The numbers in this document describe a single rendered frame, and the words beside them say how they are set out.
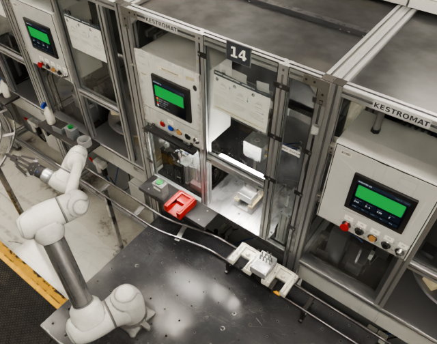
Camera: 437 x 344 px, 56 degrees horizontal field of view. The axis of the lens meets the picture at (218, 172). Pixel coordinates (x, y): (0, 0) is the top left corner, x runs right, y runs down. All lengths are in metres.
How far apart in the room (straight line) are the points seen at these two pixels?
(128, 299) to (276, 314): 0.82
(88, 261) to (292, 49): 2.43
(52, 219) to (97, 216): 1.85
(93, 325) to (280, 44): 1.57
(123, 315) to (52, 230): 0.58
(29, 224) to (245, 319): 1.23
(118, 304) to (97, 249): 1.43
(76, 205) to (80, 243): 1.73
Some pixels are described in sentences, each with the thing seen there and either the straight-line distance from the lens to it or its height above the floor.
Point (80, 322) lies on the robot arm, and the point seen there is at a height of 0.94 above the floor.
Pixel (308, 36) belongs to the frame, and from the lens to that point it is 1.90.
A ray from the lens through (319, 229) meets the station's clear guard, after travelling 2.12.
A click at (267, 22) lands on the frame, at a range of 1.98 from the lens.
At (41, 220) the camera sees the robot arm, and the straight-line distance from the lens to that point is 1.97.
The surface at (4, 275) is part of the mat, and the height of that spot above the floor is 0.01.
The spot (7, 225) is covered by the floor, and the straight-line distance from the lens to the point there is 4.02.
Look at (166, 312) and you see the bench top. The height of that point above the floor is 0.68.
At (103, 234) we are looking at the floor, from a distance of 3.66.
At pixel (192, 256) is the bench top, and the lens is 2.60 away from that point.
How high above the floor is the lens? 2.86
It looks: 45 degrees down
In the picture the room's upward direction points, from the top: straight up
